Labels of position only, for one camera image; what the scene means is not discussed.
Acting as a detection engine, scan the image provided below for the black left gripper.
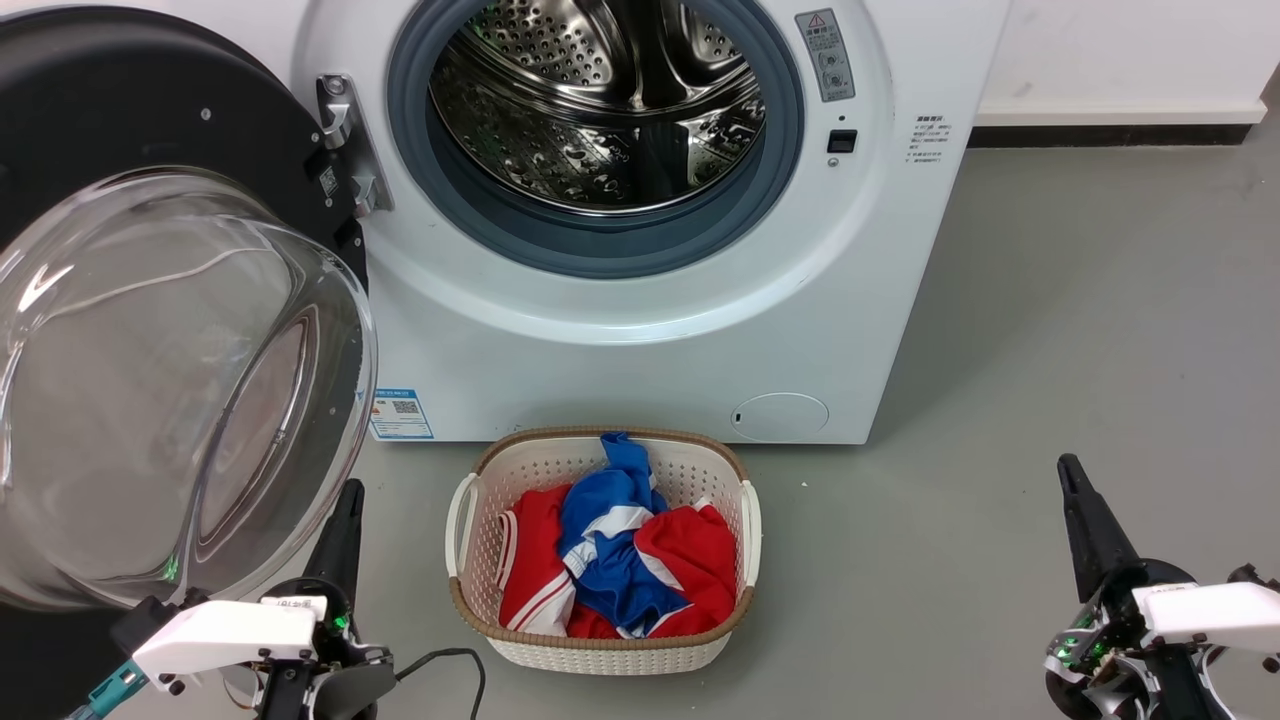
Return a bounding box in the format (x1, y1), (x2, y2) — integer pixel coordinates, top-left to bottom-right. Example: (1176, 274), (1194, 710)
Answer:
(262, 479), (397, 673)

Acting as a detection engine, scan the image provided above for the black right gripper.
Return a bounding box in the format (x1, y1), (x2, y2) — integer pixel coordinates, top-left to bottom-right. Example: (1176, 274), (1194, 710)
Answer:
(1044, 454), (1206, 720)

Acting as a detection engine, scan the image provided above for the black round glass washer door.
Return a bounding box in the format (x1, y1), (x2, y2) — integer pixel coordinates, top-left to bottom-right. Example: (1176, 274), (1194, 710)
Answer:
(0, 5), (379, 720)

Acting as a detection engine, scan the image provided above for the white front-load washing machine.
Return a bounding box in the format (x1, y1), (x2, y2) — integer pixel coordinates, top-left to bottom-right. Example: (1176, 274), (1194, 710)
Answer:
(290, 0), (1013, 445)

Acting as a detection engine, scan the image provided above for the blue energy label sticker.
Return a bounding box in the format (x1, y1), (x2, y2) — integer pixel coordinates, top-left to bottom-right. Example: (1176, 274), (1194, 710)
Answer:
(370, 388), (435, 441)

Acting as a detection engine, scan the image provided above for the red garment with white stripes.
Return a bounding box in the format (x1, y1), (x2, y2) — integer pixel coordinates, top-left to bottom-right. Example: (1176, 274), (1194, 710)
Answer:
(497, 484), (739, 640)

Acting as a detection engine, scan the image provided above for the blue garment with white stripe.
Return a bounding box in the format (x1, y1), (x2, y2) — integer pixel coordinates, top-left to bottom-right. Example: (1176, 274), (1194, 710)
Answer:
(557, 431), (689, 635)

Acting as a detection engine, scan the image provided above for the white plastic laundry basket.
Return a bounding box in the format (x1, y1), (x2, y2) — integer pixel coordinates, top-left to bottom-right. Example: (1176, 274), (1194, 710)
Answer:
(445, 426), (763, 676)

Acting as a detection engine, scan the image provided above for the round white filter cover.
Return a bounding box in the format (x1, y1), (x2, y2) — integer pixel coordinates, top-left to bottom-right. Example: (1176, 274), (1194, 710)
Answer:
(730, 392), (831, 443)

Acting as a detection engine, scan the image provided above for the small black text sticker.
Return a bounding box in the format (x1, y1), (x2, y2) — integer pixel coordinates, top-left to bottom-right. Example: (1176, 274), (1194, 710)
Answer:
(905, 113), (953, 164)

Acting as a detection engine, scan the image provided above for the grey warning sticker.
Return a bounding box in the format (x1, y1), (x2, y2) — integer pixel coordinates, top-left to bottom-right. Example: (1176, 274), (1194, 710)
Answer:
(795, 9), (857, 103)

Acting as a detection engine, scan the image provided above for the teal cable connector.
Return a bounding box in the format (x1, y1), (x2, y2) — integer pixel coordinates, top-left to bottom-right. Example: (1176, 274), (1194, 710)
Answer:
(70, 662), (149, 720)

